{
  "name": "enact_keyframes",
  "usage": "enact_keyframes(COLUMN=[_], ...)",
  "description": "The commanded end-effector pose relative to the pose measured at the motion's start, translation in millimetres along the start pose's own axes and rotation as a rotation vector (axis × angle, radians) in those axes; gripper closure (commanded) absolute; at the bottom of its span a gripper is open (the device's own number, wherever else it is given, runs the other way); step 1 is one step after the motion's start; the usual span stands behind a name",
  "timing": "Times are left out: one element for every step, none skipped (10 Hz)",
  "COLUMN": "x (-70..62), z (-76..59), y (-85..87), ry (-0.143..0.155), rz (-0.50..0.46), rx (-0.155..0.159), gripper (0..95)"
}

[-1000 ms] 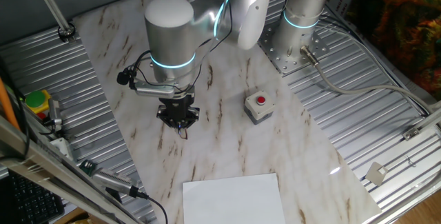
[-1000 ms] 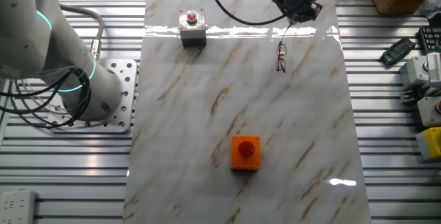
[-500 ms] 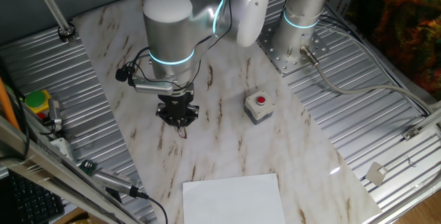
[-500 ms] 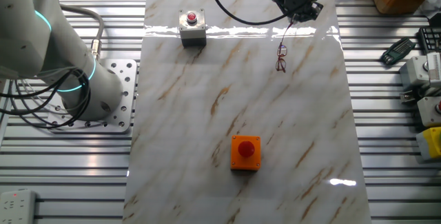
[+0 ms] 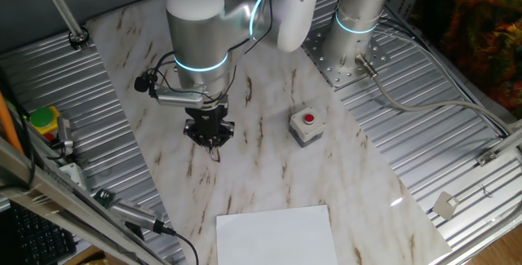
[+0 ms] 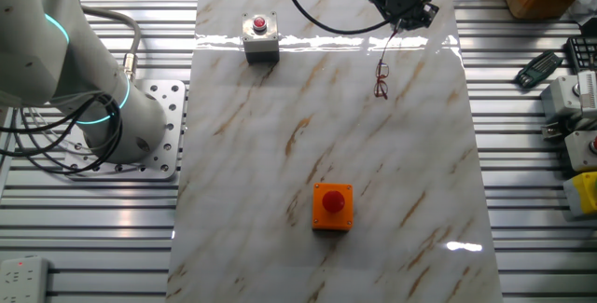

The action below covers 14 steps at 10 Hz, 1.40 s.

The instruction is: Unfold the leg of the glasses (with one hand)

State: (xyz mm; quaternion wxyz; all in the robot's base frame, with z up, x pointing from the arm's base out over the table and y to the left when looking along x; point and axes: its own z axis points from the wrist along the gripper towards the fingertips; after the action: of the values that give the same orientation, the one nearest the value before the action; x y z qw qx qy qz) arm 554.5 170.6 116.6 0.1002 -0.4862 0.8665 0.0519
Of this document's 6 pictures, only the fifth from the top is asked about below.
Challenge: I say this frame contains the grey cable with metal plug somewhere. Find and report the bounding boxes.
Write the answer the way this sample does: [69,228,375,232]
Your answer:
[354,54,513,135]

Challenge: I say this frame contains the orange tube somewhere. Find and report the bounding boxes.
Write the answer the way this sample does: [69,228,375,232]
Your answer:
[0,91,24,154]

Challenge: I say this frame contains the yellow box with green button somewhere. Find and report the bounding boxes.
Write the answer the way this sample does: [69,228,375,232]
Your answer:
[29,105,62,142]

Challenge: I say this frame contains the white cable bundle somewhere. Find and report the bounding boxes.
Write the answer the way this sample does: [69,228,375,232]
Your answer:
[378,20,511,134]

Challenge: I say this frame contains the black camera cable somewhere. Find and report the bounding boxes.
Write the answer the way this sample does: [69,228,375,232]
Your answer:
[153,219,201,265]

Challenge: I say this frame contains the black keyboard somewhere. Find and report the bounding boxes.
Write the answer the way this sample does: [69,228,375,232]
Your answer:
[7,201,77,265]

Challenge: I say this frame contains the marble pattern table mat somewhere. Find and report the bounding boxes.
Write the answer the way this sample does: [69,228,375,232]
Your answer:
[86,0,453,265]

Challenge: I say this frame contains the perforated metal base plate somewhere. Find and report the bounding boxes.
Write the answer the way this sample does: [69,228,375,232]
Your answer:
[301,24,391,91]

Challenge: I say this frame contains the aluminium frame profile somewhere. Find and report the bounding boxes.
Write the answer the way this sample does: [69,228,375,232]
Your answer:
[0,134,164,265]

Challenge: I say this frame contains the small silver metal device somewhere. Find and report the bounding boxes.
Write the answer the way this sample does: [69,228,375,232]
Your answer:
[55,116,75,156]

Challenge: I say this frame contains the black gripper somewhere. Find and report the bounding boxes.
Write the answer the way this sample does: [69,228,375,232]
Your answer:
[183,104,236,151]

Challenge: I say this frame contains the aluminium profile bar with bracket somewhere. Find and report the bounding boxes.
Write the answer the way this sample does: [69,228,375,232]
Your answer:
[476,126,522,167]

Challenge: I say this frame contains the aluminium stand pole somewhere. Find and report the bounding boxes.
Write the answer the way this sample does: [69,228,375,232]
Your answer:
[34,0,91,50]

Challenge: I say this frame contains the white paper sheet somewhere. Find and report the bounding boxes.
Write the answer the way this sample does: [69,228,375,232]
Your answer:
[215,204,339,265]

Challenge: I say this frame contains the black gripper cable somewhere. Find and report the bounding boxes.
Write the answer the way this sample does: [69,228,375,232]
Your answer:
[133,0,274,109]

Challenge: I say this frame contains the small white plastic piece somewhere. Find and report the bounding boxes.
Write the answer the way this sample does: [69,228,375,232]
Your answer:
[431,191,461,221]

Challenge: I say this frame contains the silver ribbed camera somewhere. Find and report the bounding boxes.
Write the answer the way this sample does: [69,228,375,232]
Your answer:
[108,198,158,229]

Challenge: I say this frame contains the colourful patterned cloth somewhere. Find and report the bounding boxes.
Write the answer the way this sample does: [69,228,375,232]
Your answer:
[411,0,522,119]

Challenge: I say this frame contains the dark red thin-frame glasses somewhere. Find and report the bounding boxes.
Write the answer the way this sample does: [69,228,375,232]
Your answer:
[206,145,223,164]

